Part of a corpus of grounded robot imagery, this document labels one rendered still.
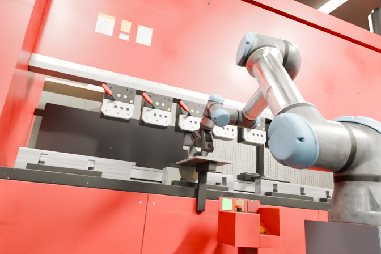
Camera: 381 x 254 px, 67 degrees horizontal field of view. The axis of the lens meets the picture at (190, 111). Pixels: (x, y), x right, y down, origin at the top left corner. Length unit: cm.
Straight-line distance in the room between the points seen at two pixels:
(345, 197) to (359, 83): 191
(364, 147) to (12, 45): 121
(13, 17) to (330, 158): 122
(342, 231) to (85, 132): 161
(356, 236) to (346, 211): 6
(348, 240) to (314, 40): 186
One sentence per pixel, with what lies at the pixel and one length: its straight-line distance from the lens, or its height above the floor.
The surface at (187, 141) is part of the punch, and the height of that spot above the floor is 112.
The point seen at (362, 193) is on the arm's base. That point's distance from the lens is 72.
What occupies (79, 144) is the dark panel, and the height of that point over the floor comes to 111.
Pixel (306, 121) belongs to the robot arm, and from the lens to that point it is 65.
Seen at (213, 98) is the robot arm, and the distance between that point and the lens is 134.
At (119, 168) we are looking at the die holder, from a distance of 143.
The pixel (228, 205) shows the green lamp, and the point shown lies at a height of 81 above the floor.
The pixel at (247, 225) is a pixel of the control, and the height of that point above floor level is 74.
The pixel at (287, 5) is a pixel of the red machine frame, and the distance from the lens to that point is 235.
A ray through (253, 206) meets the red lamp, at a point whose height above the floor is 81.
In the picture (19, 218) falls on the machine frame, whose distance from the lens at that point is 129.
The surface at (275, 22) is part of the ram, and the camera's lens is 220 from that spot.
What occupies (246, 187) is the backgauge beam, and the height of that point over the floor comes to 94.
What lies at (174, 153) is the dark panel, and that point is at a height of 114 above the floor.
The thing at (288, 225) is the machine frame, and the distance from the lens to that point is 169.
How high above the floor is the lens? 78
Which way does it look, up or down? 19 degrees up
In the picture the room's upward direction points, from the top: 5 degrees clockwise
